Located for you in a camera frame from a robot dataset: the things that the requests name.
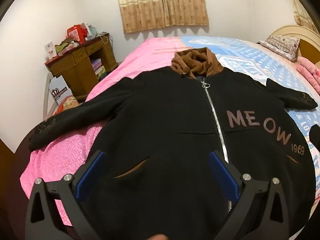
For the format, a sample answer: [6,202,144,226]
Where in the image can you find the white paper bag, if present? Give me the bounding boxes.
[49,76,69,103]

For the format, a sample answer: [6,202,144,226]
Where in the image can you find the light blue bag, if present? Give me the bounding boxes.
[86,24,98,39]

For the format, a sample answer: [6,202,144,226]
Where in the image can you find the stack of boxes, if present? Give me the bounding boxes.
[91,58,105,77]

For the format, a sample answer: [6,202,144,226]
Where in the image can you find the colourful patterned cushion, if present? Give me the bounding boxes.
[54,95,79,115]

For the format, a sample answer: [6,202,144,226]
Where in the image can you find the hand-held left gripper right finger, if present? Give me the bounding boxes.
[208,151,291,240]

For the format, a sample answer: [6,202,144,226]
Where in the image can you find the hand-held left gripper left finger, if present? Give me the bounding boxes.
[25,150,108,240]

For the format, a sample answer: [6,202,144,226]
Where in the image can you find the folded pink blanket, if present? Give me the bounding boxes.
[296,56,320,93]

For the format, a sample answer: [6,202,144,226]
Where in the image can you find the red gift box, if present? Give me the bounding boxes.
[66,24,89,43]

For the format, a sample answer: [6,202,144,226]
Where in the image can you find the brown wooden desk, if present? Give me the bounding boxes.
[45,32,118,98]

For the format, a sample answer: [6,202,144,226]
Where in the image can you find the cream wooden headboard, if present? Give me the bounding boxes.
[271,25,320,65]

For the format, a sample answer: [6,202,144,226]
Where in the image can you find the beige patterned curtain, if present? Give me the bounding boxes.
[290,0,320,34]
[115,0,209,33]

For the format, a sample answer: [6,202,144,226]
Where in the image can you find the grey metal frame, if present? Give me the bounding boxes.
[43,74,57,120]

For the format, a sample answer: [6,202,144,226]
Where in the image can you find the green cloth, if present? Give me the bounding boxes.
[55,39,78,53]

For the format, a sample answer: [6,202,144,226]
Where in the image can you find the patterned pillow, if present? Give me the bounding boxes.
[257,35,302,62]

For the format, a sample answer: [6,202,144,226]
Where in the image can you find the blue printed blanket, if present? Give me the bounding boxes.
[180,36,320,189]

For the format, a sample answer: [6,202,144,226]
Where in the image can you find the black jacket with brown hood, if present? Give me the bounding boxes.
[28,47,318,240]

